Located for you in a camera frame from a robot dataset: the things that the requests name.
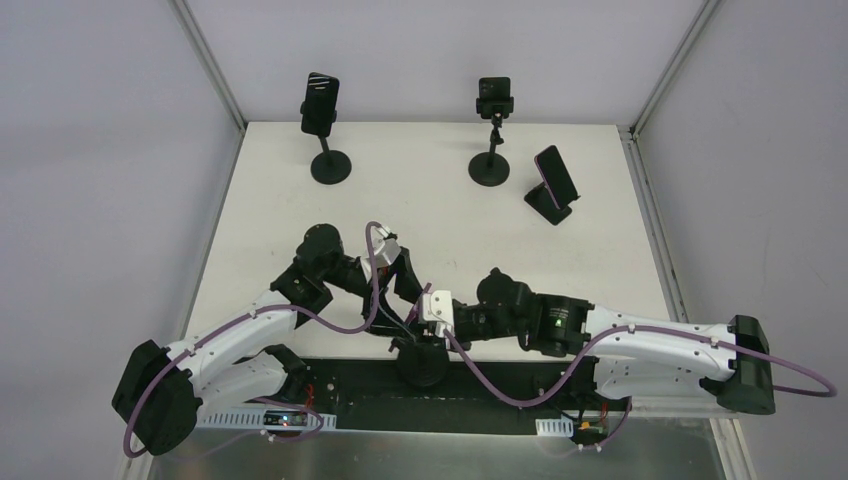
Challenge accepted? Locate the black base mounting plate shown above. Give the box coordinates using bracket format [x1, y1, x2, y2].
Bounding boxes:
[272, 358, 627, 435]

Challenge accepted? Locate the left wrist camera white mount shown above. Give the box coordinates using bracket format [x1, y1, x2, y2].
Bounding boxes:
[360, 227, 401, 271]

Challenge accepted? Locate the right controller board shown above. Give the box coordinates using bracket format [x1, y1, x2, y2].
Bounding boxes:
[535, 417, 609, 443]

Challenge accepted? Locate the right aluminium frame rail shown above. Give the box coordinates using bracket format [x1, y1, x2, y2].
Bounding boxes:
[617, 1, 724, 323]

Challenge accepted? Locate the purple phone with black screen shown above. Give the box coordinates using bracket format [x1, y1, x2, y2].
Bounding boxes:
[405, 282, 432, 326]

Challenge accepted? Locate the aluminium table edge rail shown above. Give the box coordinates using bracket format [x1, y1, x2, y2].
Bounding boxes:
[168, 1, 248, 339]

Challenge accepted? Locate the front aluminium frame rail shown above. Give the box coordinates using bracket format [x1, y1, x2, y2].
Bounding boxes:
[140, 362, 738, 425]

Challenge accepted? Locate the controller board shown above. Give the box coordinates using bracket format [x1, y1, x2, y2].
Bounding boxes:
[535, 417, 609, 443]
[197, 405, 336, 432]

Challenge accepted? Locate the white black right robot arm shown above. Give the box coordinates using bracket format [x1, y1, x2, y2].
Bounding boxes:
[416, 269, 776, 415]

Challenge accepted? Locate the purple phone on folding stand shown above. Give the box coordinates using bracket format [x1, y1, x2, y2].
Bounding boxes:
[534, 145, 580, 209]

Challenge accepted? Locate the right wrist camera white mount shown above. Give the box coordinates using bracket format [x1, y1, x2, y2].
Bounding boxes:
[418, 290, 455, 324]

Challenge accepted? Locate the black phone back left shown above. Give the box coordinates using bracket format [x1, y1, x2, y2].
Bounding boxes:
[300, 72, 340, 138]

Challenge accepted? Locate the black phone back middle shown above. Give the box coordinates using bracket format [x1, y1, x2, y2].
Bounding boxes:
[478, 77, 512, 104]

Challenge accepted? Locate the left controller board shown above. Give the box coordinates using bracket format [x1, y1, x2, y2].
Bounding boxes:
[197, 405, 336, 432]

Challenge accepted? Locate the black folding phone stand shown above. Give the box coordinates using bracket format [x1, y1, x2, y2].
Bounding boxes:
[523, 182, 580, 226]

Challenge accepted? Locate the aluminium frame rail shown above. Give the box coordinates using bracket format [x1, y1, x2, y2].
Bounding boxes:
[617, 1, 724, 323]
[140, 362, 738, 425]

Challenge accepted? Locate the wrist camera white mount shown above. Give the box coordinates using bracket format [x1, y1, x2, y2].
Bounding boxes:
[360, 227, 401, 271]
[418, 290, 455, 324]

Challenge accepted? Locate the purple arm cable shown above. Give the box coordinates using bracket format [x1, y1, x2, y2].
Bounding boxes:
[443, 324, 839, 409]
[122, 221, 386, 460]

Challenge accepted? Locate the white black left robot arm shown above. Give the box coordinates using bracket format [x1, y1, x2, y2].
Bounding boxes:
[111, 221, 430, 458]

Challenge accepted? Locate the black round-base phone stand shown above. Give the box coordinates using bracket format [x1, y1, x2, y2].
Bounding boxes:
[391, 338, 450, 389]

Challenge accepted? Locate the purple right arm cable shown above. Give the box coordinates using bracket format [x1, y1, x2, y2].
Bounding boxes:
[443, 324, 839, 409]

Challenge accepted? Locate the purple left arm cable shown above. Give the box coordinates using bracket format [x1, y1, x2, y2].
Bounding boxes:
[122, 221, 386, 460]

